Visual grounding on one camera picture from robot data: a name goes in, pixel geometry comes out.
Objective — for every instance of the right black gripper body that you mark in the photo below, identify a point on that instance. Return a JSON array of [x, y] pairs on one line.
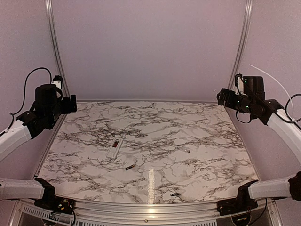
[[230, 103]]

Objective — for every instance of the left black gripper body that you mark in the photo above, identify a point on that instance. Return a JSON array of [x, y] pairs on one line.
[[67, 108]]

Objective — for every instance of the white remote control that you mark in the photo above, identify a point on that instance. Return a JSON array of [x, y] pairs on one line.
[[114, 148]]

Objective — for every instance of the clear handled screwdriver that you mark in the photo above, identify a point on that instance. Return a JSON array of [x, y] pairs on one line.
[[182, 149]]

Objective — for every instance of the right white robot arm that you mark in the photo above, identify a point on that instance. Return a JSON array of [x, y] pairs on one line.
[[250, 98]]

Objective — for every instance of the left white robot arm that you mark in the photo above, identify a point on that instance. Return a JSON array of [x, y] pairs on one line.
[[45, 111]]

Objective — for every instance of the white zip tie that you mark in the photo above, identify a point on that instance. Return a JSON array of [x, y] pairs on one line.
[[292, 118]]

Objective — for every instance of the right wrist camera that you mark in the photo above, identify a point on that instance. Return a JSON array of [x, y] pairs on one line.
[[239, 83]]

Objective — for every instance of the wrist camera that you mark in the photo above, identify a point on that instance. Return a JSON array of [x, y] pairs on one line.
[[239, 83], [58, 81]]

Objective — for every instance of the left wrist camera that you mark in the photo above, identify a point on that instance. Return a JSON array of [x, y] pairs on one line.
[[58, 81]]

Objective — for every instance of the right aluminium frame post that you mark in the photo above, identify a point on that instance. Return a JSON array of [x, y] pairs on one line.
[[242, 41]]

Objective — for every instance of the aluminium frame post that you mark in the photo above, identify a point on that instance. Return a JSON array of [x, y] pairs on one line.
[[55, 44], [242, 41]]

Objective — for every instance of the left aluminium frame post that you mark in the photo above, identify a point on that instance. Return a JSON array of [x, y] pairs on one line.
[[55, 44]]

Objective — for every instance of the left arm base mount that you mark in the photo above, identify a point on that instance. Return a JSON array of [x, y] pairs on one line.
[[52, 202]]

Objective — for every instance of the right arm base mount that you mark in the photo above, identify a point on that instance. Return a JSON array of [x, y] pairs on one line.
[[241, 203]]

